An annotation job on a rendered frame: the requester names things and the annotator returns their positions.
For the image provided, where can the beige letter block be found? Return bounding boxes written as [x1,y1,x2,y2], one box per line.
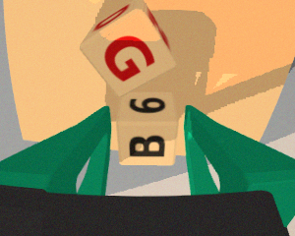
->
[80,0,176,97]
[116,92,179,165]

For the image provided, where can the orange flat mat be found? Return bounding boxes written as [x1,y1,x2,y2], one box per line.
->
[3,0,295,155]

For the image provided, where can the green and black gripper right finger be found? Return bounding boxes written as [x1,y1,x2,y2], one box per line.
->
[184,105,295,227]

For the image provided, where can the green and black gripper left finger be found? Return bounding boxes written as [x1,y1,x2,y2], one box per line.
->
[0,106,112,196]

